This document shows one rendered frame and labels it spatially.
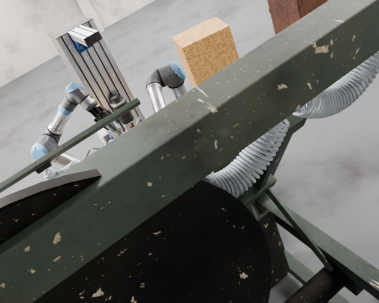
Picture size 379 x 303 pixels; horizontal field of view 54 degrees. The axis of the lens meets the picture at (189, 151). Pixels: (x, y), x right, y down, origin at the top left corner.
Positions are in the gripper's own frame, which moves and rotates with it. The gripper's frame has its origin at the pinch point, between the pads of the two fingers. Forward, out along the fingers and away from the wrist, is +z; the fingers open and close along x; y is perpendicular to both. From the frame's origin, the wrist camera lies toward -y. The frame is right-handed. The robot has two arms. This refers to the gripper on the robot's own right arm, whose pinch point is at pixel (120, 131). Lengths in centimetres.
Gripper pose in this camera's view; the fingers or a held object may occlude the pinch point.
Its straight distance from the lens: 204.9
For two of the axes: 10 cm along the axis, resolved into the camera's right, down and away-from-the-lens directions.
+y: -0.1, 2.1, -9.8
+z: 7.1, 6.9, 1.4
